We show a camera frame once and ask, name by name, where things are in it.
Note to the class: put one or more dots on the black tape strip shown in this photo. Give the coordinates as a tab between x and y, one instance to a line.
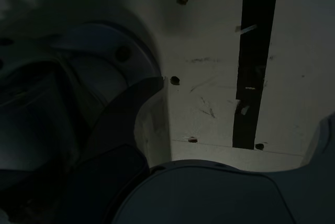
255	51

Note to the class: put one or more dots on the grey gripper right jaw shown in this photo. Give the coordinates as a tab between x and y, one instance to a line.
209	197

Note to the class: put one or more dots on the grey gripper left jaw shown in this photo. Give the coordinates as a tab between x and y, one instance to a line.
110	177

